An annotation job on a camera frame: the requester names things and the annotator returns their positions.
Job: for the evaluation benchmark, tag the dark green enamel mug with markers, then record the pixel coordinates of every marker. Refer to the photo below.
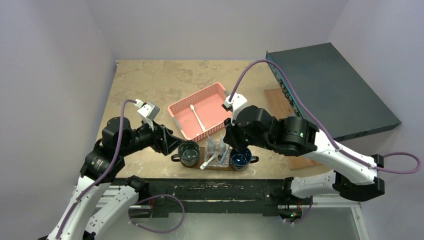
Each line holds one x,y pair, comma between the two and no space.
188,153

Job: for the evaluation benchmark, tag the light blue toothbrush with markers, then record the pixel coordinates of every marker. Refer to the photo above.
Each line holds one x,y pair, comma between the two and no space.
224,156

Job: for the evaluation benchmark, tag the dark network switch box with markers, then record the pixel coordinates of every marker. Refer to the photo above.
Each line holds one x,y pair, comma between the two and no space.
320,80

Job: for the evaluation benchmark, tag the clear plastic holder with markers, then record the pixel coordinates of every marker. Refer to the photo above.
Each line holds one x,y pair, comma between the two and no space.
216,155

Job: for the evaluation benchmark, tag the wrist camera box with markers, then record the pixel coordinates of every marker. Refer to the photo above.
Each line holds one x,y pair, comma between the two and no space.
147,111
235,106

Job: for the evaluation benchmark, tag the white red-capped toothpaste tube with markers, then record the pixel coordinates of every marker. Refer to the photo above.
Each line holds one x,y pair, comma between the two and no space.
211,146

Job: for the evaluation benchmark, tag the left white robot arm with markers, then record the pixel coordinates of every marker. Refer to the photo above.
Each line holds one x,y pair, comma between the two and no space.
81,221

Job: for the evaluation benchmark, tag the pink plastic basket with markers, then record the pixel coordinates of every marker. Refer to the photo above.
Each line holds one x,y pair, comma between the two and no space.
208,105

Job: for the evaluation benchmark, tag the black aluminium base frame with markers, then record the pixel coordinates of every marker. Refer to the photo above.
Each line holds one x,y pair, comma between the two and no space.
162,196

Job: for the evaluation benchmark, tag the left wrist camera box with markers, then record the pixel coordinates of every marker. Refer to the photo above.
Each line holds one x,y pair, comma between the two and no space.
147,111

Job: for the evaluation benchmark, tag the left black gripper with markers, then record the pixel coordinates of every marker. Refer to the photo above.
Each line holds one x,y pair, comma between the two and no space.
164,140

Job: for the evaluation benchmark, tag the blue enamel mug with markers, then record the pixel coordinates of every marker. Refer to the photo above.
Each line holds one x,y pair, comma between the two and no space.
240,160

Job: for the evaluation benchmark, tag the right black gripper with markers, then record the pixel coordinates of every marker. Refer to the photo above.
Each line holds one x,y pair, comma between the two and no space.
232,133

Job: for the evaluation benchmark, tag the oval wooden tray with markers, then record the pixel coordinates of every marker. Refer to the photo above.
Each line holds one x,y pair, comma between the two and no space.
198,164

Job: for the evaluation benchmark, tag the wooden board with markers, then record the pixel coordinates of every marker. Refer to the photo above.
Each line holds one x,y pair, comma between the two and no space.
280,108

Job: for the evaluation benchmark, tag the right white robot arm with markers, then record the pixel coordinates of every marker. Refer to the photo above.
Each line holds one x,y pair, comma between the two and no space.
353,175

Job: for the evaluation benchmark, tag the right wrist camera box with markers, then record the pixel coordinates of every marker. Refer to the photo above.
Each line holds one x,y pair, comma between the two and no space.
235,106

